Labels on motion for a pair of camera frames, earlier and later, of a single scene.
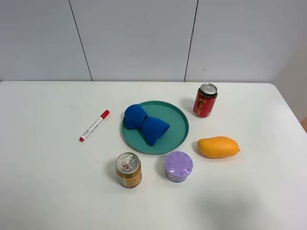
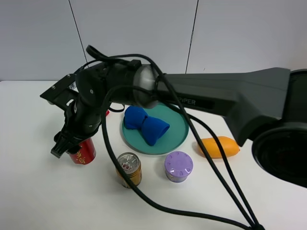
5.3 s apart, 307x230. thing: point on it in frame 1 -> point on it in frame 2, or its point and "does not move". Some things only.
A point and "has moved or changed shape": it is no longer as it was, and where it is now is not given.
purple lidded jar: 177,165 does not move
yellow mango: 218,147 does not move
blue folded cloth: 135,117 does not move
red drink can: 205,100 has moved or changed shape
